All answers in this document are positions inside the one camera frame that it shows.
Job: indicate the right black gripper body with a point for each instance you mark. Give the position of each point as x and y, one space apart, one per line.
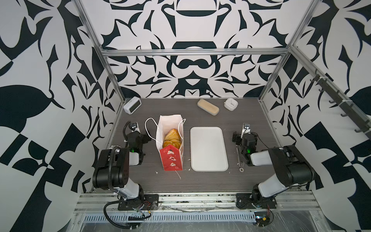
242 138

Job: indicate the small electronics board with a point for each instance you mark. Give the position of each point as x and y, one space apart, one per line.
263 219

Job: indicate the small white lidded container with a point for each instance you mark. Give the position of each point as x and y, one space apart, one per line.
230 104

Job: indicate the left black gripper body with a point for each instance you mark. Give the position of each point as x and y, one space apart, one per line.
135 137

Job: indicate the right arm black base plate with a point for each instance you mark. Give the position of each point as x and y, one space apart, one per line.
254 201

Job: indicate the white rectangular tray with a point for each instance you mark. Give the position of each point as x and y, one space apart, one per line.
208 151

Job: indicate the beige oblong sponge block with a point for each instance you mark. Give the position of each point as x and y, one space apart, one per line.
208 107

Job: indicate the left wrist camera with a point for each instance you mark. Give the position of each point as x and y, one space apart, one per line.
134 126

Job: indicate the white red paper bag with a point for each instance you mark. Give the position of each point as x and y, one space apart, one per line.
171 157

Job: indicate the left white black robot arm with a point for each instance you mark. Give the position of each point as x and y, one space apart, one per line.
112 169

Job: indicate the white slotted cable duct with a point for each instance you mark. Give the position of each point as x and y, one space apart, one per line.
162 217

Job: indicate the white digital alarm clock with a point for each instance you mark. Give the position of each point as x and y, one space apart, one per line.
132 105

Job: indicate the black wall hook rail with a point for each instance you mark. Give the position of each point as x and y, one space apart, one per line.
338 98

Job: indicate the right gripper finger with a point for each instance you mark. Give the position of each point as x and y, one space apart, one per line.
241 165
238 155

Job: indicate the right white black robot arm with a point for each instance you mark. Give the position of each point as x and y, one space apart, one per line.
291 169

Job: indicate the yellow fake pastry bread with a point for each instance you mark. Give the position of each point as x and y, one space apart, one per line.
174 142

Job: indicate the brown fake croissant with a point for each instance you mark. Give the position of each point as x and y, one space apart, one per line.
172 135

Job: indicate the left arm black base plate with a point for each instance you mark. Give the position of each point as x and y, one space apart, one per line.
143 202

